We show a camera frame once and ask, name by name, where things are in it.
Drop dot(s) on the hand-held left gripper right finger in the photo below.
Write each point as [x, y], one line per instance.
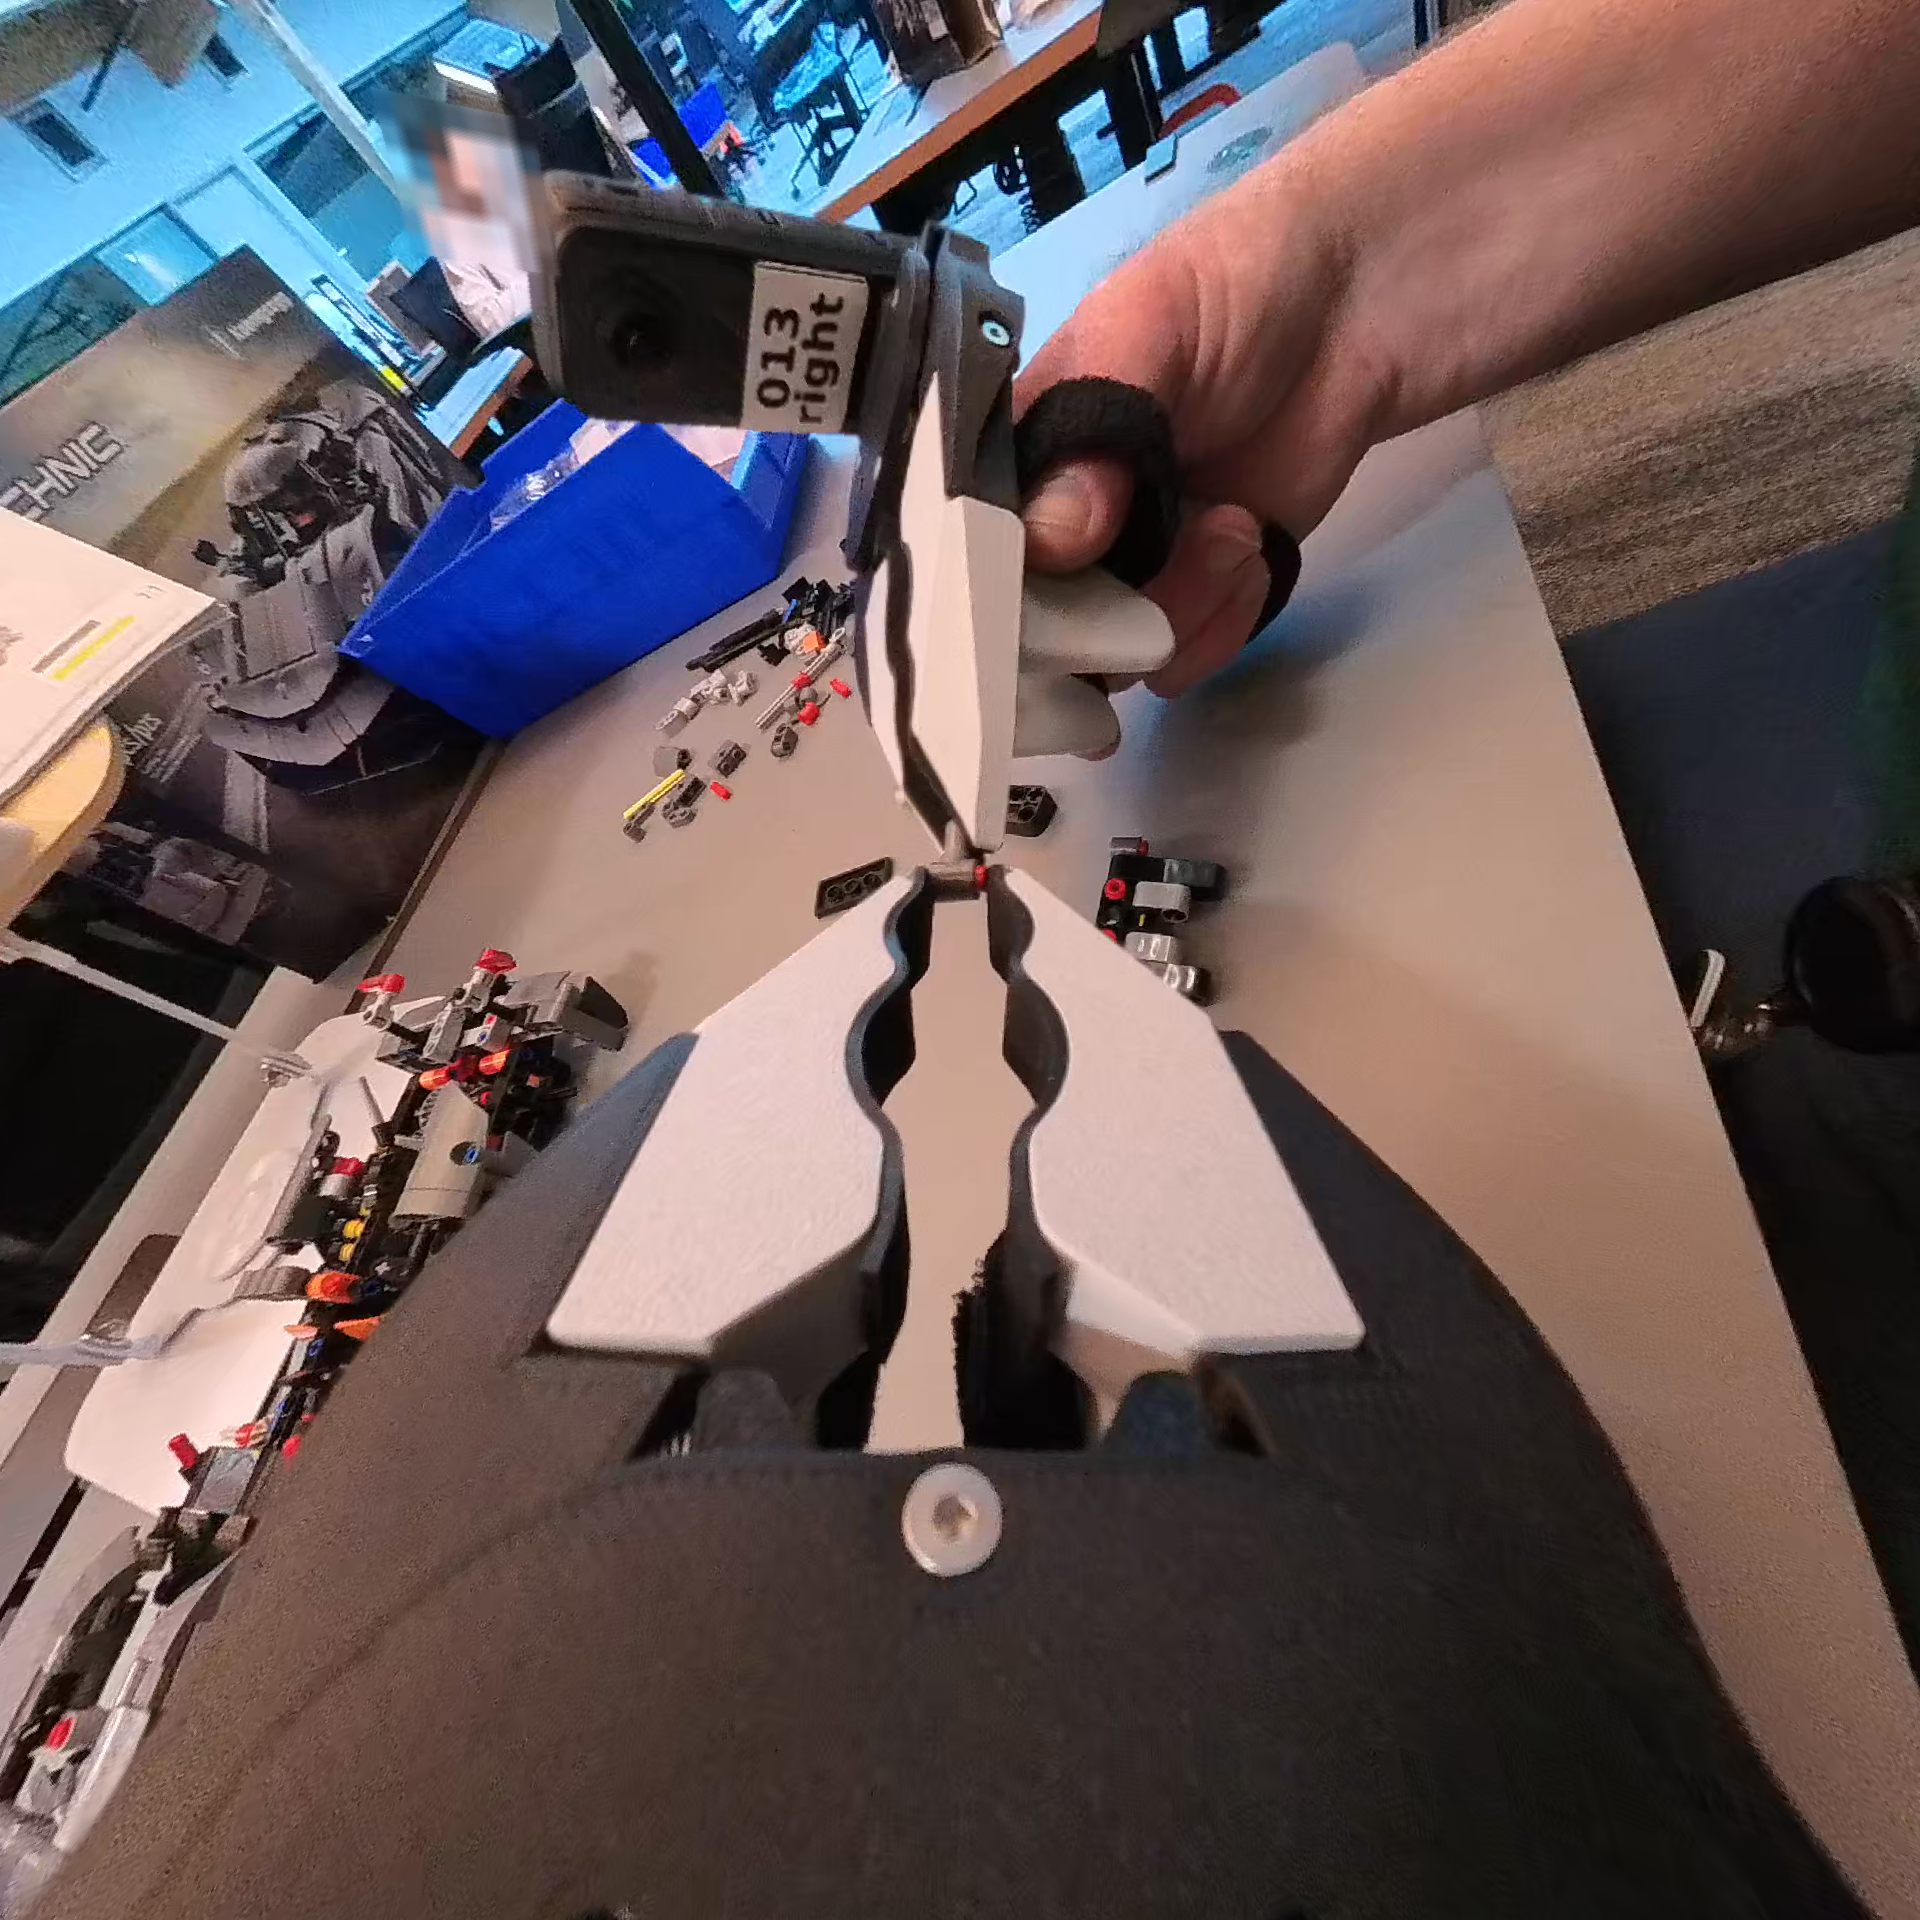
[1184, 1186]

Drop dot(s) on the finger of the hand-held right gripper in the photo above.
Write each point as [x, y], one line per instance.
[879, 705]
[967, 660]

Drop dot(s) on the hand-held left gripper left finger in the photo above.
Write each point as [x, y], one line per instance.
[734, 1186]

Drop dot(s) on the small grey lego connector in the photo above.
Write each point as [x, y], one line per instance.
[947, 874]

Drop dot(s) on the black lego frame assembly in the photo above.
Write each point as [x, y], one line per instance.
[1163, 960]

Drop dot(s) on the person's right forearm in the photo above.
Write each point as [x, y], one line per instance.
[1622, 194]

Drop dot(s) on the pile of loose lego pieces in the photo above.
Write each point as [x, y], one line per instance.
[734, 693]

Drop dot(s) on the black curved lego beam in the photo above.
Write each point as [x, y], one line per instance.
[1029, 810]

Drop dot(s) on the black three-hole lego plate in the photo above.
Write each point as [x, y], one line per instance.
[854, 893]

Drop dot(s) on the partly built lego car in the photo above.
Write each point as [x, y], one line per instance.
[453, 1170]

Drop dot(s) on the dark printed lego box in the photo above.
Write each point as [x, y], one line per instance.
[301, 451]

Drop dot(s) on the lego instruction booklet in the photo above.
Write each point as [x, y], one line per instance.
[91, 630]

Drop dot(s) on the person's right hand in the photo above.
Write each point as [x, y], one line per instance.
[1259, 344]

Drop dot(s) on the clear plastic bags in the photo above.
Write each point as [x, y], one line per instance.
[547, 475]

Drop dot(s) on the black pole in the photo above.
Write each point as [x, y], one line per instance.
[643, 105]

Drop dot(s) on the blue storage bin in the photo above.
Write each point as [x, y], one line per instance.
[568, 602]

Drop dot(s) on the wooden office desk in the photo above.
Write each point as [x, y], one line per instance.
[972, 113]

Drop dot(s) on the white flat device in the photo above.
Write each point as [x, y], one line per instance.
[1245, 120]

